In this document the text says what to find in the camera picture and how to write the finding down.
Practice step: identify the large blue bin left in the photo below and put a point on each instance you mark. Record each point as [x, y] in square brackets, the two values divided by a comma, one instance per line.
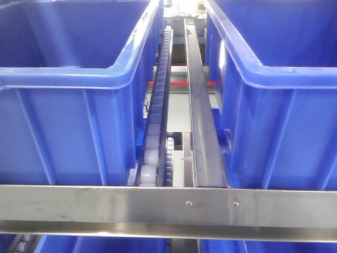
[74, 75]

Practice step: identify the large blue bin right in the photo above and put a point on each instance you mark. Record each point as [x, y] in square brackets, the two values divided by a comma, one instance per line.
[273, 64]

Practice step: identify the white roller track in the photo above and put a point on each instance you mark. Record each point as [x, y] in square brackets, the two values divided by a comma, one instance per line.
[151, 169]

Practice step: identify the steel divider rail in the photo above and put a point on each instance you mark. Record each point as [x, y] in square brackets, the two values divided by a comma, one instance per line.
[207, 157]

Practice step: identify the steel front shelf rail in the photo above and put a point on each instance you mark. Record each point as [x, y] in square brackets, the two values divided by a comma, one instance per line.
[189, 213]

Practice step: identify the large blue bin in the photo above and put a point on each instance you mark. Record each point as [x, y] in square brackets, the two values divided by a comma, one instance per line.
[273, 64]
[74, 75]

